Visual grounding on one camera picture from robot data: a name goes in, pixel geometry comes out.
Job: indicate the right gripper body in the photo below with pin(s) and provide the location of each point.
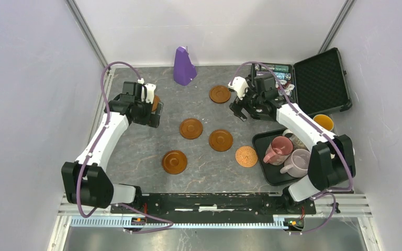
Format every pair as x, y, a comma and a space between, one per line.
252, 101

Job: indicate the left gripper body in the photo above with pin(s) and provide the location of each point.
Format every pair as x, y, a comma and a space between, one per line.
144, 116

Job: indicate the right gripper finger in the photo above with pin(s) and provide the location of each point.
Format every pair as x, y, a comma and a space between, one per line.
241, 116
234, 109

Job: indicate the wooden coaster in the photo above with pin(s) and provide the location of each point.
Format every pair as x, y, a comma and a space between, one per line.
191, 128
219, 94
174, 162
156, 102
220, 140

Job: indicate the woven round coaster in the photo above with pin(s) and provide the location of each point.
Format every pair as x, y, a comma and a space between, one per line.
246, 156

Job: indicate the dark pink mug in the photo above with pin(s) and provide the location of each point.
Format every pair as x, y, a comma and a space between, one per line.
278, 151

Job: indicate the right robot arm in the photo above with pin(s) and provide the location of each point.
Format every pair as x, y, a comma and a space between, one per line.
316, 139

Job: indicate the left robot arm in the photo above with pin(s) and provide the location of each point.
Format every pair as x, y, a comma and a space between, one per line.
85, 179

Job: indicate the black tray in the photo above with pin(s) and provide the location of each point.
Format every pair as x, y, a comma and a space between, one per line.
271, 173

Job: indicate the purple cone object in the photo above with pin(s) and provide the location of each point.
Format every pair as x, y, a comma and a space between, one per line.
183, 71

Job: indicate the floral mug yellow inside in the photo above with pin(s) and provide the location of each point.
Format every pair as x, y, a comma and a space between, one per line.
297, 143

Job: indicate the black poker chip case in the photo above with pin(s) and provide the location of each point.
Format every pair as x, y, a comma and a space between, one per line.
317, 84

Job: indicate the blue butterfly mug yellow inside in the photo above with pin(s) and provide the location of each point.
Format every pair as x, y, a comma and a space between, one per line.
324, 121

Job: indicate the light lilac mug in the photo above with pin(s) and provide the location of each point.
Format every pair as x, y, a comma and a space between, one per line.
297, 164

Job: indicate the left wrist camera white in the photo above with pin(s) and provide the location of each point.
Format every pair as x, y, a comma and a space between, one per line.
147, 91

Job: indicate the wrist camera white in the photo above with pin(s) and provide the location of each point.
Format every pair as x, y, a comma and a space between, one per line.
238, 85
147, 91

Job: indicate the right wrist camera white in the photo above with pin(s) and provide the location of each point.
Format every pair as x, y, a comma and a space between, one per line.
238, 85

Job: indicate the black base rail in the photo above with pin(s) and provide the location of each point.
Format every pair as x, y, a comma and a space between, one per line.
231, 207

